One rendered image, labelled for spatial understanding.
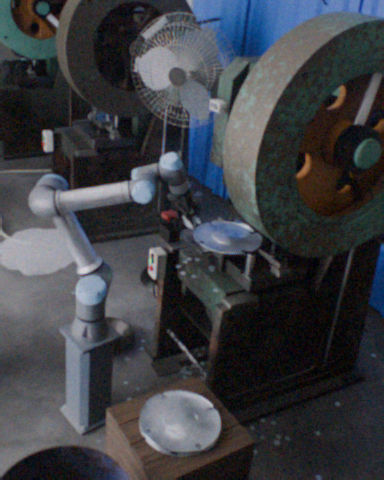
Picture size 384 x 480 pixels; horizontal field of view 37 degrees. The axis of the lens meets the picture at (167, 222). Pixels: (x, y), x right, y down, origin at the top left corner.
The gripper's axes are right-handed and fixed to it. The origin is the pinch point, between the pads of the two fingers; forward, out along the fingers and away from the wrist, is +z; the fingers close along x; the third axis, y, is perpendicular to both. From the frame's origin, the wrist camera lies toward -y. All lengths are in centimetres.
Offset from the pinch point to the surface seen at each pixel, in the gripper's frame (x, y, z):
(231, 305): -6.8, 27.7, 22.0
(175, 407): -47, 42, 33
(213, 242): 5.5, 3.1, 11.8
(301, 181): 27, 42, -24
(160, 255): -11.0, -20.1, 21.6
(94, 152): 15, -150, 31
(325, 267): 40, 29, 36
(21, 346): -85, -61, 56
